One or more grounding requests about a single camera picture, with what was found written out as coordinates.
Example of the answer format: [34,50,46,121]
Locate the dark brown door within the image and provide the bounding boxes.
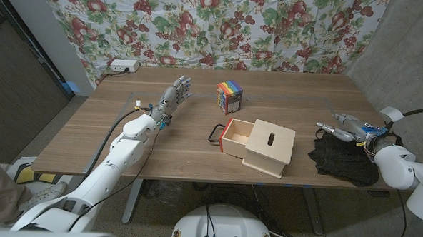
[0,0,78,166]

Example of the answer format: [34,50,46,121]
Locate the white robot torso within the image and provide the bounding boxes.
[170,201,276,237]

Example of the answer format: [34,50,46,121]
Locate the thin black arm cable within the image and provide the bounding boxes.
[67,125,161,236]
[370,189,409,237]

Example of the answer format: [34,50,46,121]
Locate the blue tape patch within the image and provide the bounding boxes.
[61,80,81,95]

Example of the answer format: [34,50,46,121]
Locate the yellow and black object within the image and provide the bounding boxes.
[14,161,59,186]

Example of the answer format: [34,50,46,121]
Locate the grey metal table leg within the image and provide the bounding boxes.
[121,178,144,226]
[301,186,327,237]

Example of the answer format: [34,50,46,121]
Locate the white tag on cable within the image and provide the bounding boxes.
[379,106,406,123]

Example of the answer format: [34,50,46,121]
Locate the rainbow card game box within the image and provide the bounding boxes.
[215,79,244,116]

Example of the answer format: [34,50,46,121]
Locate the wooden box with slot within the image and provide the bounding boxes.
[240,118,297,180]

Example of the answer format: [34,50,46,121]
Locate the black shorts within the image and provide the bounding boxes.
[307,129,382,188]

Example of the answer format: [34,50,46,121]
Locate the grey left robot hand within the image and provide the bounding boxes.
[149,74,194,133]

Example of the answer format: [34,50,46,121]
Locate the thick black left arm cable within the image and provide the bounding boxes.
[83,104,152,183]

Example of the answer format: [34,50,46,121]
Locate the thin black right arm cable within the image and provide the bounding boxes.
[370,189,409,237]

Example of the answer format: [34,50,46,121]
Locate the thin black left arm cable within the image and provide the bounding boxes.
[67,125,161,236]

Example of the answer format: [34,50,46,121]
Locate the white power strip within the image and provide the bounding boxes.
[109,59,141,74]

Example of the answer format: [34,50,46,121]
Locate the black power strip cable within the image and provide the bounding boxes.
[97,67,131,86]

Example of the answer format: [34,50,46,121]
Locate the wooden drawer with black handle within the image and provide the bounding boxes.
[207,116,256,160]

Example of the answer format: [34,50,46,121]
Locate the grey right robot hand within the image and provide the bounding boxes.
[315,111,389,147]

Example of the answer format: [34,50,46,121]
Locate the white sneaker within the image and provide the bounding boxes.
[17,179,69,215]

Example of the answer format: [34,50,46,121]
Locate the floral fruit backdrop cloth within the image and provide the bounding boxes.
[32,0,391,101]

